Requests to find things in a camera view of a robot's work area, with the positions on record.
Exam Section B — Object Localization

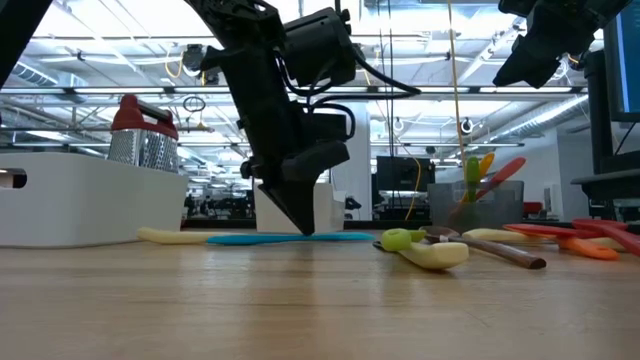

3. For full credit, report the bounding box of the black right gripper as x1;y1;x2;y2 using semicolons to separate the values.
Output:
492;0;631;90

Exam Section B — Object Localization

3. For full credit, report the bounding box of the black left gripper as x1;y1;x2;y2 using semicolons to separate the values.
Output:
219;47;351;236

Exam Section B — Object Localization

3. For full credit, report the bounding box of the blue silicone spatula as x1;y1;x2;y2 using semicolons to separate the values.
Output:
206;231;377;247

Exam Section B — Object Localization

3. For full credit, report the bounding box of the yellow silicone spatula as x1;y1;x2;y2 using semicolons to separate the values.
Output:
459;152;496;204

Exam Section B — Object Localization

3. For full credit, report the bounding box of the lime green silicone spoon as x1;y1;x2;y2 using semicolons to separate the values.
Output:
380;227;428;253

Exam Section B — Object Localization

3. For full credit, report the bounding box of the green silicone spatula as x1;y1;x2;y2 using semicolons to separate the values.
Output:
464;156;482;204

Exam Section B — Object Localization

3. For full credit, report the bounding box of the red silicone spatula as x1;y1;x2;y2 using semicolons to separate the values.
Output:
503;223;604;240

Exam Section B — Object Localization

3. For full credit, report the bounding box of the red silicone spoon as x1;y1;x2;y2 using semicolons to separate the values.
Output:
571;217;640;257

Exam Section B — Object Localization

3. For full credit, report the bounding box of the brown wooden spoon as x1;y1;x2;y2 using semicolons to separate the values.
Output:
418;225;548;271

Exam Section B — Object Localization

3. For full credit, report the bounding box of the orange silicone spatula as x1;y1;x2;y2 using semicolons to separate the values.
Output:
556;236;622;262

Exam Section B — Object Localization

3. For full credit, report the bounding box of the white plastic bin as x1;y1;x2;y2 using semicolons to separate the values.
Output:
0;151;190;250
253;180;347;235

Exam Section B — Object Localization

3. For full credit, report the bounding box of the black computer monitor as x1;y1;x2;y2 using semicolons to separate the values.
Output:
602;0;640;125

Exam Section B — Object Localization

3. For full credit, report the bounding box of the black background monitor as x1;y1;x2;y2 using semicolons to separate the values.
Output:
374;154;437;194

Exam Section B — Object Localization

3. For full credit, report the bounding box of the grey translucent plastic bin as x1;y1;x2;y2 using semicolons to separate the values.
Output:
427;178;525;235

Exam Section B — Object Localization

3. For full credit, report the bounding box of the steel box grater red trim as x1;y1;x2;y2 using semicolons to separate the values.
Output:
106;93;180;175

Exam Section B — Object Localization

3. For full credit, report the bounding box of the yellow hanging cable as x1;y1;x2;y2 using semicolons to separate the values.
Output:
446;0;470;151

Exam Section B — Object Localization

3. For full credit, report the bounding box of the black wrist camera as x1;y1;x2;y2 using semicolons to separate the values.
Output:
302;110;357;151

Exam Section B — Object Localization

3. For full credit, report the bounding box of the black looped cable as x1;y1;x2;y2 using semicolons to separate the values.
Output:
375;0;397;159

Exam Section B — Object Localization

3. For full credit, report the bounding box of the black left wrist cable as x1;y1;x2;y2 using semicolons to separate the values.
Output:
277;42;422;146

